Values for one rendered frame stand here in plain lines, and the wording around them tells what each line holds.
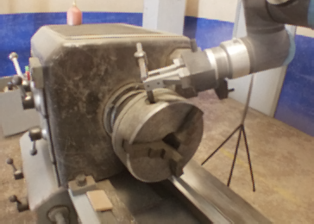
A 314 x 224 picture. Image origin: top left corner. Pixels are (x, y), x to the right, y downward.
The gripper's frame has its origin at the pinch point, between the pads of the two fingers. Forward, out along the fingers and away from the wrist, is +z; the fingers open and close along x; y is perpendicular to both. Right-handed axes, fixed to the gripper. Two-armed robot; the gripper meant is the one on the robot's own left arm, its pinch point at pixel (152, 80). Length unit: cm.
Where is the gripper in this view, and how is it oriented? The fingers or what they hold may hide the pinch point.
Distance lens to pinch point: 52.0
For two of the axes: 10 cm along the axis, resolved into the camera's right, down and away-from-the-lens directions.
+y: -2.5, -7.9, -5.6
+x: 0.9, 5.5, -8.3
